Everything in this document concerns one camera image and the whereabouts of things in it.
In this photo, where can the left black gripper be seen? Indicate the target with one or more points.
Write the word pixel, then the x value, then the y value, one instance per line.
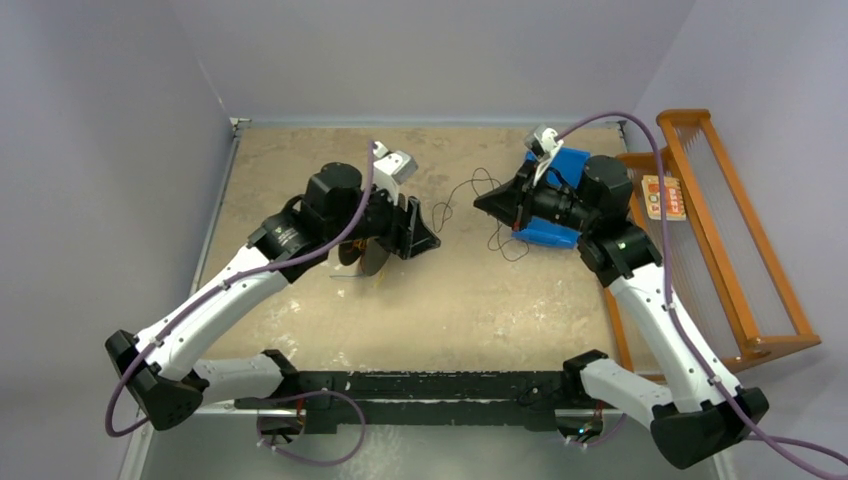
pixel 419 237

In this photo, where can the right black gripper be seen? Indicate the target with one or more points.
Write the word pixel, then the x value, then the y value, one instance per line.
pixel 509 203

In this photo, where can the black cable spool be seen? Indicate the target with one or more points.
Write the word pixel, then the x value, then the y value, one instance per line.
pixel 367 257

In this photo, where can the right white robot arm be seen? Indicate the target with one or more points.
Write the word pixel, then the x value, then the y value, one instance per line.
pixel 694 414

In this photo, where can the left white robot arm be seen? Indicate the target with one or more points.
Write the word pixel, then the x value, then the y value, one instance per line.
pixel 163 366

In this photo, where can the blue plastic bin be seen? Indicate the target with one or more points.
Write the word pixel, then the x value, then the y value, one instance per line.
pixel 543 228

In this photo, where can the orange wooden rack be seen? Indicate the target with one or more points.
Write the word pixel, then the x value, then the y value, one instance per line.
pixel 725 269

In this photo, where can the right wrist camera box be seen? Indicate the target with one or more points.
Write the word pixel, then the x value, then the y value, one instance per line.
pixel 543 143

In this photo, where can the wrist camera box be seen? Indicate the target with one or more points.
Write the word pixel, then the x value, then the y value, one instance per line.
pixel 392 168
pixel 543 143

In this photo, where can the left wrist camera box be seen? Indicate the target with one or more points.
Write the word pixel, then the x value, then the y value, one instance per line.
pixel 392 168

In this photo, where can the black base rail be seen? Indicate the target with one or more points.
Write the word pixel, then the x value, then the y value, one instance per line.
pixel 537 401

